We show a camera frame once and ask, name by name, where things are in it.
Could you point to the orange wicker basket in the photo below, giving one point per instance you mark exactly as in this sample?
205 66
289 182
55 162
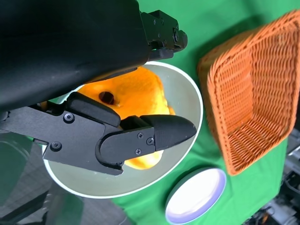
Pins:
257 98

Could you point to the green tablecloth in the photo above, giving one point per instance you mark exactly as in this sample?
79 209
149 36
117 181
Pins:
211 23

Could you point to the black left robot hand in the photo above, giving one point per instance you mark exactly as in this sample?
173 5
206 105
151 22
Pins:
58 42

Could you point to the lavender round plate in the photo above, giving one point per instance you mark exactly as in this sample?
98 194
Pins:
197 197

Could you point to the pale grey-green bowl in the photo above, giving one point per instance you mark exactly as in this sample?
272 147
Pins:
182 98

